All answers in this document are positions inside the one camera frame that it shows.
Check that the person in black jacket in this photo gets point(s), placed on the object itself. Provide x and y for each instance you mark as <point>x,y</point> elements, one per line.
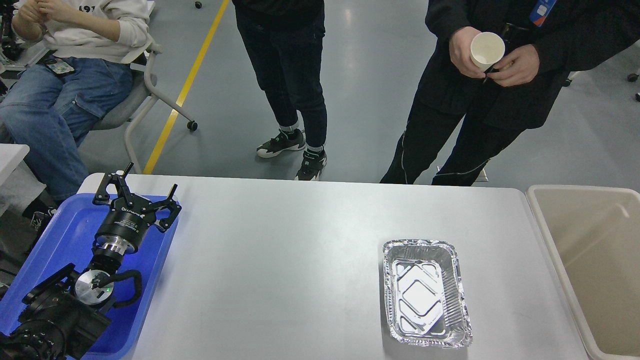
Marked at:
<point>569,35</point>

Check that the blue plastic tray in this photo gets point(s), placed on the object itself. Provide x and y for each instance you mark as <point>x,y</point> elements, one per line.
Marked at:
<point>68,239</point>

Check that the beige plastic bin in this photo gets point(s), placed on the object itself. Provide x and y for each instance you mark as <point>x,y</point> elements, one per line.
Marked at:
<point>592,235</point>

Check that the standing person right hand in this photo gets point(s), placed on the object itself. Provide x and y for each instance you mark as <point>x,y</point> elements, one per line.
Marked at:
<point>460,52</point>

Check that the white side table corner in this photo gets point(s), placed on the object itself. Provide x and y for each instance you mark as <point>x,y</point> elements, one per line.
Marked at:
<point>11,155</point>

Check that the standing person left hand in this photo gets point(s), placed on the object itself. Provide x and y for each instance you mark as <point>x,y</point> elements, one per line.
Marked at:
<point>518,67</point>

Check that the person in dark trousers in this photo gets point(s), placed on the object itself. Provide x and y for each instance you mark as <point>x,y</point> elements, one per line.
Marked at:
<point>284,42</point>

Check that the seated person in jeans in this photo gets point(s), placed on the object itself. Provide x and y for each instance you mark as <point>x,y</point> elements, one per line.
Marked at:
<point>54,104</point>

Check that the grey rolling chair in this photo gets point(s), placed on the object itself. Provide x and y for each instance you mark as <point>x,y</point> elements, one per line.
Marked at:
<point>143,95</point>

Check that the white paper cup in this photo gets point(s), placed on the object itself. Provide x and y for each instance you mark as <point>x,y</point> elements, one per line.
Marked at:
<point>486,49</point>

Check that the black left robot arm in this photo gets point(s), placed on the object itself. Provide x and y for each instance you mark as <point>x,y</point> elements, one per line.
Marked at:
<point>84,290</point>

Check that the aluminium foil tray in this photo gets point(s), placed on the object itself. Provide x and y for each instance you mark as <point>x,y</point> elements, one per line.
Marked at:
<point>425,303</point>

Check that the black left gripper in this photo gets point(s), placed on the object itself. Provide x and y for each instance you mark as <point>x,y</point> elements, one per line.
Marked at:
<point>124,225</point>

